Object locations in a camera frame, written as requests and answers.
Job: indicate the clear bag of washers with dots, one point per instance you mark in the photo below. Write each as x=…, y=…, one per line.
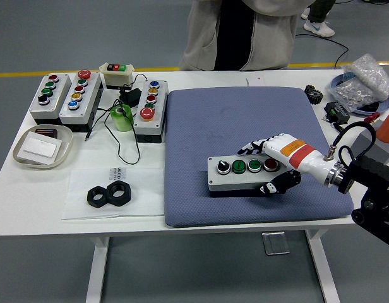
x=368, y=75

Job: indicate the person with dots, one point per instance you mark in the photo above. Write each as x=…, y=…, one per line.
x=319, y=28
x=276, y=38

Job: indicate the dark red small block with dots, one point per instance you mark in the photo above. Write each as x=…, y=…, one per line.
x=46, y=131

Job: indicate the cream switch box red green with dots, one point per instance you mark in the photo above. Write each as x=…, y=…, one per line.
x=115, y=75

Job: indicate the small black hex nut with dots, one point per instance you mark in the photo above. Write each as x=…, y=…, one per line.
x=93, y=203

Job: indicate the white rectangular plate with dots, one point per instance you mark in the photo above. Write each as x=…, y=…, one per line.
x=39, y=148

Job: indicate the white oval tray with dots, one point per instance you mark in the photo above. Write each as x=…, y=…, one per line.
x=65, y=139

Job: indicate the clear bracket under table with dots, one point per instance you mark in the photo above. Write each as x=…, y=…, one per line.
x=276, y=243

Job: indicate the large black hex nut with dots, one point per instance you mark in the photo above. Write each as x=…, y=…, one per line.
x=123, y=199

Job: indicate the orange cylinder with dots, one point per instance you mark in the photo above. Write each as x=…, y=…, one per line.
x=388, y=127

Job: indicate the black power adapter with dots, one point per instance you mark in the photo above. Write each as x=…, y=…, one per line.
x=129, y=96

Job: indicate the long five-button box, red mushroom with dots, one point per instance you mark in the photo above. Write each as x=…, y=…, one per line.
x=87, y=101

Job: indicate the short five-button box, red mushroom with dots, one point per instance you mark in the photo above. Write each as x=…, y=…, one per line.
x=159, y=104

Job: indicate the grey box with black button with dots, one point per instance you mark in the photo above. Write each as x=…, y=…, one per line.
x=60, y=91

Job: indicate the blue-grey padded mat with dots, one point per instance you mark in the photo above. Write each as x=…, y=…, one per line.
x=213, y=126

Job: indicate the small red clip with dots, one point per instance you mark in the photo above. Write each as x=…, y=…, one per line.
x=372, y=118

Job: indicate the grey four-button control box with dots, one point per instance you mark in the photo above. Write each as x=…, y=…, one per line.
x=232, y=181

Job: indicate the grey block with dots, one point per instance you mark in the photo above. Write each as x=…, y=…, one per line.
x=379, y=151

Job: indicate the green tape roll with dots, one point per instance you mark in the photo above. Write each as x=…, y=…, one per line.
x=122, y=121

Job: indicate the black gear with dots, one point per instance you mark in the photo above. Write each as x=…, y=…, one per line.
x=313, y=94

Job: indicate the black module green terminal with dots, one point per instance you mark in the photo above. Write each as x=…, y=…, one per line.
x=338, y=113

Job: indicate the white printed plastic sheet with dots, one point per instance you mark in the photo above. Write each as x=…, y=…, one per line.
x=144, y=195

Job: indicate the white table leg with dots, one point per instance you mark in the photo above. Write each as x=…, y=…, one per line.
x=322, y=271
x=96, y=271

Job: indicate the blue round plate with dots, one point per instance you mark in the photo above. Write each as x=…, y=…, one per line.
x=387, y=105

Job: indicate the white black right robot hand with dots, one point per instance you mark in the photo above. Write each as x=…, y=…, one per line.
x=302, y=154

